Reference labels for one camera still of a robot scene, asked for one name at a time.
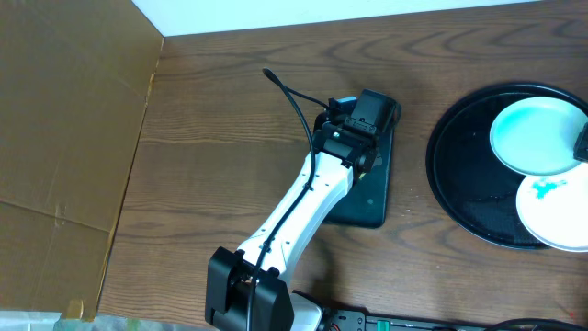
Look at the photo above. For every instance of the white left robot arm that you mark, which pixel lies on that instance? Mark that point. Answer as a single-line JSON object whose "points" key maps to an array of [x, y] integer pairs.
{"points": [[247, 289]]}

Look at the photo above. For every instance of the brown cardboard panel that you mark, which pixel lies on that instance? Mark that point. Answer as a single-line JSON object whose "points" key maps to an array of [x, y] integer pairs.
{"points": [[75, 80]]}

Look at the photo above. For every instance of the round black tray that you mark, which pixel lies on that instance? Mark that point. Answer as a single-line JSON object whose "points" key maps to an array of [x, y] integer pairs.
{"points": [[470, 183]]}

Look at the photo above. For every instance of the black rectangular tray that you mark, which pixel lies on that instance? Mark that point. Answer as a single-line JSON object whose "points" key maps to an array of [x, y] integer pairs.
{"points": [[356, 202]]}

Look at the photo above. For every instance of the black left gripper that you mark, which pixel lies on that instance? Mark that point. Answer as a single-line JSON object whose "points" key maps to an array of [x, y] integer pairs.
{"points": [[322, 121]]}

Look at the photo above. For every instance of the white plate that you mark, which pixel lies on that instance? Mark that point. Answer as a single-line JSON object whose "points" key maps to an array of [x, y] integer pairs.
{"points": [[535, 136], [554, 208]]}

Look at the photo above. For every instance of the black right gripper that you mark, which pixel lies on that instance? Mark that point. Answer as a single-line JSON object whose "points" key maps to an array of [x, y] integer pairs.
{"points": [[582, 143]]}

